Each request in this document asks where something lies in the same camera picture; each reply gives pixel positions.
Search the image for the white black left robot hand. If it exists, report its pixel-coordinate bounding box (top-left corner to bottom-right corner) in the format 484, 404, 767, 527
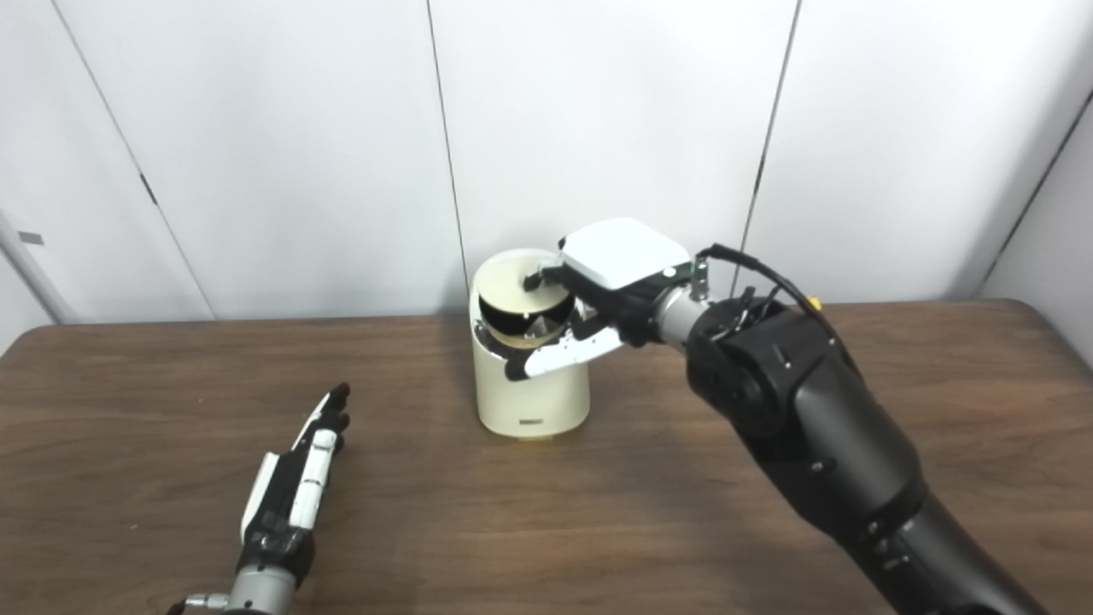
237, 383, 352, 592

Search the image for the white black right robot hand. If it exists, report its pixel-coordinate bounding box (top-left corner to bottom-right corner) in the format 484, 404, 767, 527
505, 218, 693, 383

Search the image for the round cream bin lid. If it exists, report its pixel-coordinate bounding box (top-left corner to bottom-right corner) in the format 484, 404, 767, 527
476, 256, 576, 350

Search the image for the cream-colored bin body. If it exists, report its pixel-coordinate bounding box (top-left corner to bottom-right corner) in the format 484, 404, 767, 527
469, 248, 592, 441

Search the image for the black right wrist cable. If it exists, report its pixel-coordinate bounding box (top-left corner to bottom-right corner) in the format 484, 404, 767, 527
695, 243, 856, 364

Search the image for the white wall post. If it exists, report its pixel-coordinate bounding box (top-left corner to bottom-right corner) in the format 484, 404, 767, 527
0, 208, 83, 325

